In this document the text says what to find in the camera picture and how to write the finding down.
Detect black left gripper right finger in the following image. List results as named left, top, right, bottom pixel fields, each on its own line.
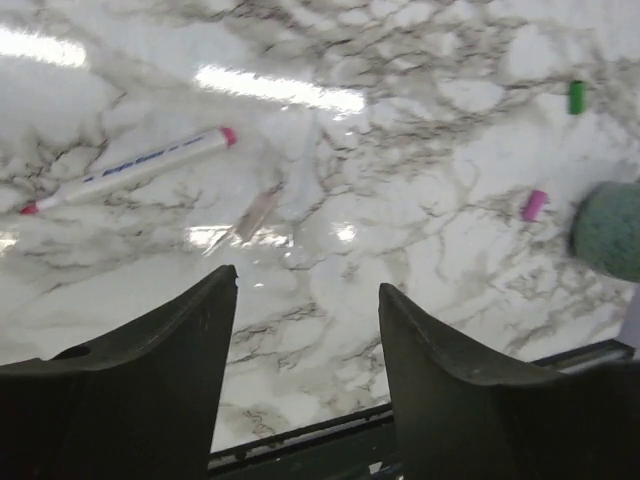
left=379, top=283, right=639, bottom=479

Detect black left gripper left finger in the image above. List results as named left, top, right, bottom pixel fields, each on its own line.
left=1, top=265, right=237, bottom=479

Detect white marker with pink tip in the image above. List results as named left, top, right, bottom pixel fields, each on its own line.
left=21, top=127, right=237, bottom=215

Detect pink pen cap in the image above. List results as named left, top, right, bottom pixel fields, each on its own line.
left=522, top=190, right=548, bottom=222

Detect green pen cap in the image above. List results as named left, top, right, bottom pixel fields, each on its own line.
left=568, top=80, right=586, bottom=115

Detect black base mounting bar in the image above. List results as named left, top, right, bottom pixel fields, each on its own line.
left=207, top=339, right=640, bottom=480

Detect teal ceramic mug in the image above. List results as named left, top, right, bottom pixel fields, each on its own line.
left=570, top=181, right=639, bottom=283

